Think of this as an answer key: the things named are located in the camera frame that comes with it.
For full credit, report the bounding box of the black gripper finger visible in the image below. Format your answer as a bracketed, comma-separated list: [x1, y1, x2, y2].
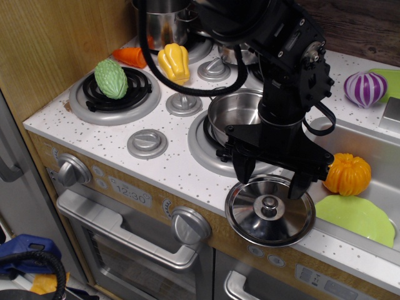
[232, 150, 256, 184]
[287, 172, 313, 199]

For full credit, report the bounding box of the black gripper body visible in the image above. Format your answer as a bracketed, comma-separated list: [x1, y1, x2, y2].
[224, 112, 334, 181]

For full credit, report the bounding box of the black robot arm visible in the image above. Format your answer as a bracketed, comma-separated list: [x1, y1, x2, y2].
[194, 1, 334, 199]

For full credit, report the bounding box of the round steel pot lid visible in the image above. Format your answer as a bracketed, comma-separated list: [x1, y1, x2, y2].
[225, 175, 316, 248]

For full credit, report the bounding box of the small steel pot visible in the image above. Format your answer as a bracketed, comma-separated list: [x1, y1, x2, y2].
[207, 88, 263, 146]

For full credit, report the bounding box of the steel pot at back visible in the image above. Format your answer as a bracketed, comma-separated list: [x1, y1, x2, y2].
[217, 43, 259, 66]

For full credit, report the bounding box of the tall steel stock pot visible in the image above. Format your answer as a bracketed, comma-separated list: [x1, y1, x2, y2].
[146, 1, 198, 51]

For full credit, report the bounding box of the front right stove burner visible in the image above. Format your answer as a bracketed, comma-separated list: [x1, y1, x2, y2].
[187, 111, 279, 179]

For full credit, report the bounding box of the stove burner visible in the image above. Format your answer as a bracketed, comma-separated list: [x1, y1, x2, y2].
[187, 111, 279, 179]
[69, 67, 161, 126]

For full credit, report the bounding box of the orange pumpkin toy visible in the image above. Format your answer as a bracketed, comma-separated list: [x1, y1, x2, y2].
[322, 152, 372, 196]

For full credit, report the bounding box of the light green plate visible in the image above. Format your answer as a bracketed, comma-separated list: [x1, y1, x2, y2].
[315, 195, 396, 248]

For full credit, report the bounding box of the right oven dial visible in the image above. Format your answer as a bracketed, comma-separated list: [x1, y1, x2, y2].
[171, 206, 212, 245]

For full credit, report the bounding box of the oven dial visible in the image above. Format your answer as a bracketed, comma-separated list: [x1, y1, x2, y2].
[171, 206, 212, 245]
[57, 153, 92, 188]

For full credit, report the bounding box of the grey stovetop knob middle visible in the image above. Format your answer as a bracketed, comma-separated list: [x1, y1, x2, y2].
[166, 92, 203, 117]

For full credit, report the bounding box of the grey stovetop knob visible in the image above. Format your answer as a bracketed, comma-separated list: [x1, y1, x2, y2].
[197, 57, 231, 82]
[127, 129, 168, 159]
[166, 92, 203, 117]

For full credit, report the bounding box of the grey sink basin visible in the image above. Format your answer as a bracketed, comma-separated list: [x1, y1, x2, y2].
[307, 121, 399, 255]

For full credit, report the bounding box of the grey stovetop knob front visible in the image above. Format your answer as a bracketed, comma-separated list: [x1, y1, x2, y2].
[127, 129, 168, 159]

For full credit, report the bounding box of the purple striped onion toy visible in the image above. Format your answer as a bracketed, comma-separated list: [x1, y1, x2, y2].
[344, 72, 388, 109]

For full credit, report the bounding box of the grey stovetop knob back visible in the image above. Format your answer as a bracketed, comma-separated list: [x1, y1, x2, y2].
[197, 57, 231, 82]

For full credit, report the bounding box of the oven clock display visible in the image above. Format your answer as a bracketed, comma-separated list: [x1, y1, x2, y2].
[108, 176, 153, 208]

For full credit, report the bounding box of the yellow bell pepper toy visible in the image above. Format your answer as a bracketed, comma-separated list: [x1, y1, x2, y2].
[157, 43, 190, 86]

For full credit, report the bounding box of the green cutting board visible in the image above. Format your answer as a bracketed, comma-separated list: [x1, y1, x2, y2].
[369, 69, 400, 103]

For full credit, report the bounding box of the orange carrot toy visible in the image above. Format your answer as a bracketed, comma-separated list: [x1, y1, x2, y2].
[112, 47, 147, 68]

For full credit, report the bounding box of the green bitter melon toy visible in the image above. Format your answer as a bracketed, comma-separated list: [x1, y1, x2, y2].
[94, 59, 128, 99]

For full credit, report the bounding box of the front left stove burner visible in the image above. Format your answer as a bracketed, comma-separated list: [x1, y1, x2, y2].
[69, 67, 161, 126]

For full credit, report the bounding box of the left oven dial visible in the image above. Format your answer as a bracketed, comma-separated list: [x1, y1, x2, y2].
[57, 153, 92, 188]

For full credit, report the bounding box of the grey refrigerator door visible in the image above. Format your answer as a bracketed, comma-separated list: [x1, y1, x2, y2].
[1, 97, 88, 283]

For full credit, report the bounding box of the blue clamp tool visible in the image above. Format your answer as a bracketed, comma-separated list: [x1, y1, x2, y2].
[1, 234, 64, 276]

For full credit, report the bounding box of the grey dishwasher handle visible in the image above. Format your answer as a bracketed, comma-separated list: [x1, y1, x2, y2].
[224, 270, 301, 300]

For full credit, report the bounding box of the grey oven door handle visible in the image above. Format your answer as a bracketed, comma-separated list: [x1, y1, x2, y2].
[57, 190, 198, 273]

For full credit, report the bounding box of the black hose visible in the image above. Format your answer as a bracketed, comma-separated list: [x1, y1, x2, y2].
[0, 250, 67, 300]

